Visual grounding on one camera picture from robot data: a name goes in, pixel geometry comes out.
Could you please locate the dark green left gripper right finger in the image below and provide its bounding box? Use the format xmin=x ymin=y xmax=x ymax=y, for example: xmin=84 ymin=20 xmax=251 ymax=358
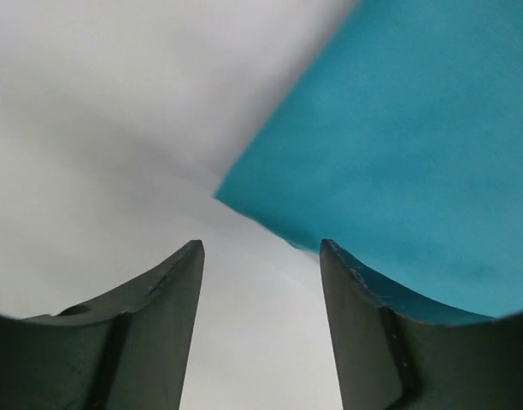
xmin=320 ymin=240 xmax=523 ymax=409

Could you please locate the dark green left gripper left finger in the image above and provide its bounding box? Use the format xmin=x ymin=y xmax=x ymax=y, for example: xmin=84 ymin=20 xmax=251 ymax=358
xmin=0 ymin=240 xmax=205 ymax=409

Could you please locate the teal t shirt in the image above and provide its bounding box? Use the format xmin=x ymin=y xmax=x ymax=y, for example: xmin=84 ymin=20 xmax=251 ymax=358
xmin=216 ymin=1 xmax=523 ymax=316

